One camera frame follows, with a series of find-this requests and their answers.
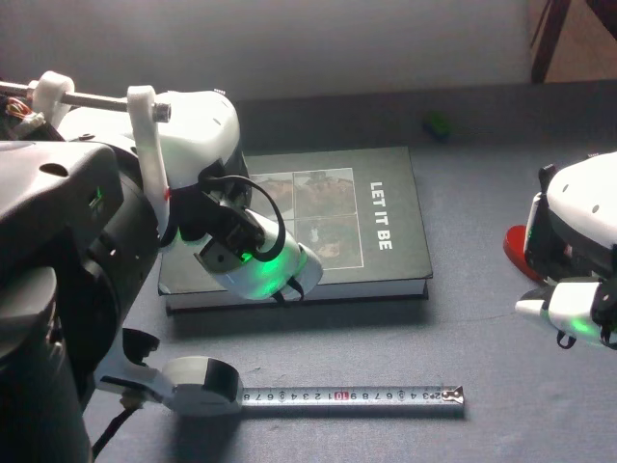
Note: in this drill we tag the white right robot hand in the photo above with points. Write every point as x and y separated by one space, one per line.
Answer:
583 202

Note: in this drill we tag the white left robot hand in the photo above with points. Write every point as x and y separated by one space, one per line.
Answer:
202 135

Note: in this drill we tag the white ruler strip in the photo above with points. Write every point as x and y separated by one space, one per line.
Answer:
217 381

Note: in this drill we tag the black Beatles album box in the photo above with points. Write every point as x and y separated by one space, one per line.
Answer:
385 217

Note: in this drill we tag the red heart block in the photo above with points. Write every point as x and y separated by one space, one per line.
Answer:
513 248

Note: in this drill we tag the dark wooden chair leg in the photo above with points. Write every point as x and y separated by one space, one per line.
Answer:
547 43

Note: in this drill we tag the green cylinder block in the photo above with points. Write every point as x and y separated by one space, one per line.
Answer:
436 124

